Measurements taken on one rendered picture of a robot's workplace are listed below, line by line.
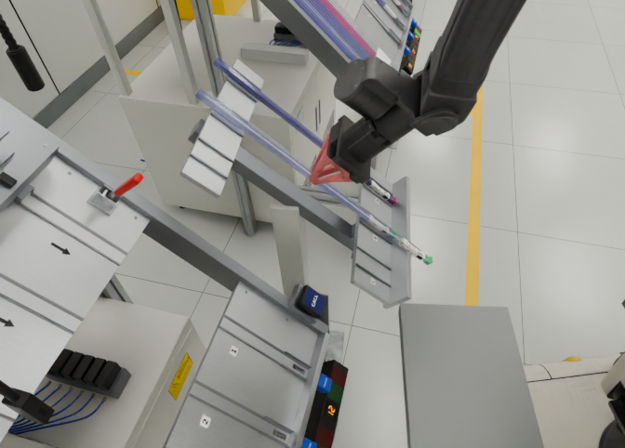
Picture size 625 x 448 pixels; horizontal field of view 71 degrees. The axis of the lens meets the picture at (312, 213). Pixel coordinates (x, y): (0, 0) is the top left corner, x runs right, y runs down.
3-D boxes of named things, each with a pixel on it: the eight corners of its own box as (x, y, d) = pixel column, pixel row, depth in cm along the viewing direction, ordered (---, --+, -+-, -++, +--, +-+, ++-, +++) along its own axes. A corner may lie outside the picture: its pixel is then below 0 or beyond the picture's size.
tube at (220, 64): (392, 200, 106) (395, 198, 105) (392, 204, 105) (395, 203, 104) (214, 59, 84) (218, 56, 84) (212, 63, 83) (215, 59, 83)
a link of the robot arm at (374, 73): (463, 126, 54) (464, 70, 57) (405, 77, 47) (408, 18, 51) (388, 155, 63) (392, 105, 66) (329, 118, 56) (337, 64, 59)
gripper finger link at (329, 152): (294, 179, 69) (336, 148, 63) (300, 151, 74) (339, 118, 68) (325, 203, 72) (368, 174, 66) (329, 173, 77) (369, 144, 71)
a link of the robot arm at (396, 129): (433, 125, 59) (426, 97, 63) (401, 100, 56) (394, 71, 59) (394, 152, 64) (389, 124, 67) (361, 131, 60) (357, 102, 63)
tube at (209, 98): (426, 259, 85) (431, 257, 85) (426, 265, 84) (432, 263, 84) (205, 95, 64) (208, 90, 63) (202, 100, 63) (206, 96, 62)
